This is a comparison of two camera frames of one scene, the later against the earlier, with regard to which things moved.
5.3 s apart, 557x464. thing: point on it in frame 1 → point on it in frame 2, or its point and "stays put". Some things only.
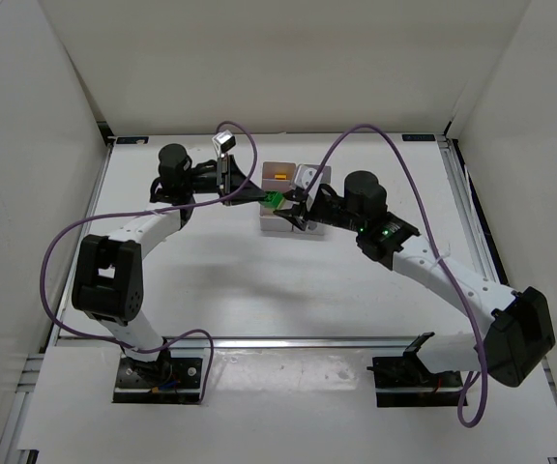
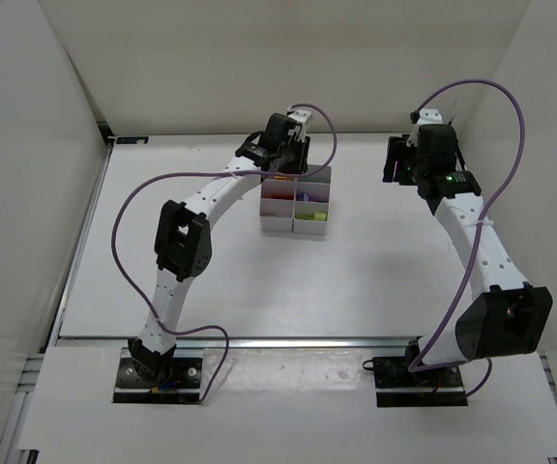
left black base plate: x=165 y=381 stays put
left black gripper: x=227 y=179 → x=300 y=158
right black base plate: x=404 y=381 stays put
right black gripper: x=310 y=211 → x=393 y=161
